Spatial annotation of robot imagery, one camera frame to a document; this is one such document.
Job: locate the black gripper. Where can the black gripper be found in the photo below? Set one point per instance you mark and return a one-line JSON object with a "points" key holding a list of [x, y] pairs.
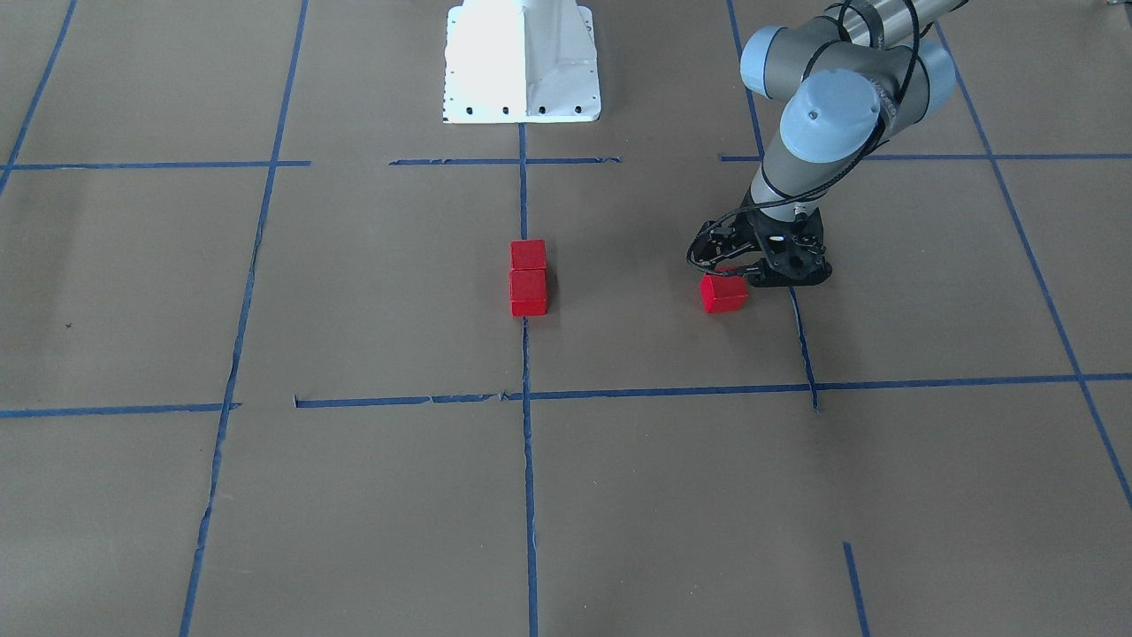
{"points": [[739, 240]]}

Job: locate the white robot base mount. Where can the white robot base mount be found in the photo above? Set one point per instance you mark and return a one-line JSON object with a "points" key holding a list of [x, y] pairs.
{"points": [[512, 62]]}

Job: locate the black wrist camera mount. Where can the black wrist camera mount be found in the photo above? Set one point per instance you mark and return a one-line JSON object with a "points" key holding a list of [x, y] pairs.
{"points": [[716, 243]]}

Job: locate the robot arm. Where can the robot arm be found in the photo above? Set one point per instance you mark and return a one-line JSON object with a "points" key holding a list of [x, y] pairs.
{"points": [[850, 79]]}

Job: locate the red cube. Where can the red cube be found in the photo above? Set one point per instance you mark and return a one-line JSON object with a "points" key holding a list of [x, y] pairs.
{"points": [[528, 292], [528, 255], [723, 294]]}

